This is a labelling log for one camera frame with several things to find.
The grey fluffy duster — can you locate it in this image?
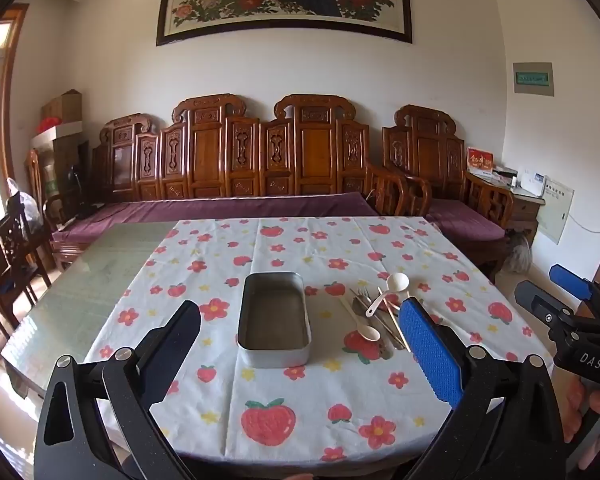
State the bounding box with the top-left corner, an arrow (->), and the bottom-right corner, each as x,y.
502,230 -> 534,274

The carved wooden armchair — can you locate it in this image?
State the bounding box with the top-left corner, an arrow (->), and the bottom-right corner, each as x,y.
382,104 -> 516,281

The metal fork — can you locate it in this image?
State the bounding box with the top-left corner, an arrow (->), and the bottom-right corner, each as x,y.
351,287 -> 396,351

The white plastic bag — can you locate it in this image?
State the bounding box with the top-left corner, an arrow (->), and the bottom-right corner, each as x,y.
5,177 -> 44,226

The purple armchair cushion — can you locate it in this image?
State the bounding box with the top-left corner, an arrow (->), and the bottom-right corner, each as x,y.
425,198 -> 506,241

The dark wooden dining chair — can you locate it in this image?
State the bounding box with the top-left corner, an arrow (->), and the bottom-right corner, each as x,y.
0,205 -> 54,322

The green wall panel box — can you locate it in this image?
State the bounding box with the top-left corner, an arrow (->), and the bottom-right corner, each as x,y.
512,61 -> 555,97

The white wall distribution panel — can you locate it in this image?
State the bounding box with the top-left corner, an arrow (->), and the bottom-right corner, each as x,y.
536,175 -> 576,246

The carved wooden sofa bench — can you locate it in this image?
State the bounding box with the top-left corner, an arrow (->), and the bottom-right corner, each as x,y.
45,92 -> 409,271

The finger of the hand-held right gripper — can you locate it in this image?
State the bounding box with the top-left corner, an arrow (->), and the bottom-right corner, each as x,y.
515,280 -> 576,329
550,263 -> 600,321

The wooden side table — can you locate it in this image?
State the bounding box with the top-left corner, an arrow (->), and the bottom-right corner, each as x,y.
500,172 -> 546,247

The red desk calendar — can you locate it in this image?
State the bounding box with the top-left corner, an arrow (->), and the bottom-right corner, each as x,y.
467,147 -> 495,174

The long purple sofa cushion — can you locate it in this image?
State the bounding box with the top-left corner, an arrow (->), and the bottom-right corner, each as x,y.
52,192 -> 381,249

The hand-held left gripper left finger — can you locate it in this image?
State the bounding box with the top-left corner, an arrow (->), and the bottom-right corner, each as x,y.
32,300 -> 202,480

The pale wooden chopstick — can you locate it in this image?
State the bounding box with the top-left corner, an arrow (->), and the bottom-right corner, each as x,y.
377,287 -> 411,353
386,304 -> 412,353

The white desk device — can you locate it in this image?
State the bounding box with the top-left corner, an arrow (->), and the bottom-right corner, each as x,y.
520,170 -> 549,196

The wooden door frame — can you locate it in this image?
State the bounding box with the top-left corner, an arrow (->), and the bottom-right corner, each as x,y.
0,2 -> 31,202

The person's right hand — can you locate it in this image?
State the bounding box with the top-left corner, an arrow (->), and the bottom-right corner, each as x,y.
561,375 -> 600,444

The dark cabinet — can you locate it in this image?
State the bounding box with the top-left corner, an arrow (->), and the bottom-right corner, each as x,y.
51,137 -> 92,217

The rectangular metal tin tray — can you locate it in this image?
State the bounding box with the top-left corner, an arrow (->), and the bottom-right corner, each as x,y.
237,272 -> 313,369

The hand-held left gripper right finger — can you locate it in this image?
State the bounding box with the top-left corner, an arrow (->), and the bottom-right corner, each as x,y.
399,298 -> 568,480

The small metal spoon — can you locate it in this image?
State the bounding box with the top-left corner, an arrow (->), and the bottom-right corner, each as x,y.
354,296 -> 405,352

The strawberry printed white tablecloth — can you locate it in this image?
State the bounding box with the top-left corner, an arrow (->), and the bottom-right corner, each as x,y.
82,216 -> 556,463

